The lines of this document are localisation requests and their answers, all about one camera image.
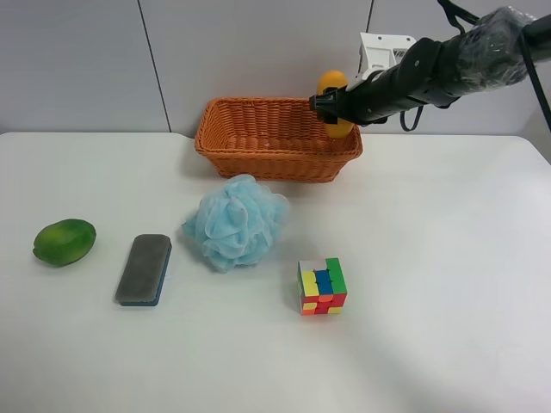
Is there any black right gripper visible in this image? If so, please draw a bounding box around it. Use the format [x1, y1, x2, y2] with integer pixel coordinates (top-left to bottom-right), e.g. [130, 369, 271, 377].
[309, 38, 443, 126]

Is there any yellow mango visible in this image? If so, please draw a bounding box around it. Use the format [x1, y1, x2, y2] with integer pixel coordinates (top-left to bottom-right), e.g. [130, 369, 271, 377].
[317, 71, 354, 139]

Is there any black wrapped right robot arm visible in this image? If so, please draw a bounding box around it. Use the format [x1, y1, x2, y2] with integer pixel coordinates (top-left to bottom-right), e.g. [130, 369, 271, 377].
[309, 1, 550, 128]

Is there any orange wicker basket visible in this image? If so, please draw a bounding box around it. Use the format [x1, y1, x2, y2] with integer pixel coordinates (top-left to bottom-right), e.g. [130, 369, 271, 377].
[195, 97, 362, 183]

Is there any light blue bath pouf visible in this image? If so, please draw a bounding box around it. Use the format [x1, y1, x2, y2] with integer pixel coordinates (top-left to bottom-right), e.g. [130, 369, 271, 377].
[182, 174, 290, 273]

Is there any multicolour puzzle cube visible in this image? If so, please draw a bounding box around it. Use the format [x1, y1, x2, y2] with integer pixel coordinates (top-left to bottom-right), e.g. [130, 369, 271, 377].
[297, 257, 348, 316]

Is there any grey blue whiteboard eraser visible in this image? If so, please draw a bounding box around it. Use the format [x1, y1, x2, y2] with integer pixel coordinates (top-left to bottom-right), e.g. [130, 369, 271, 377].
[115, 234, 172, 306]

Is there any green mango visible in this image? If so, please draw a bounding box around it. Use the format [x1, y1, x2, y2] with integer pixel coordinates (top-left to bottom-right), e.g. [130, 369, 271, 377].
[33, 219, 96, 267]

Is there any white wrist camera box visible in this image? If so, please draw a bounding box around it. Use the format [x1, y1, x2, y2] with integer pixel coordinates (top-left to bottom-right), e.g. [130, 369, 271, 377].
[346, 33, 417, 91]

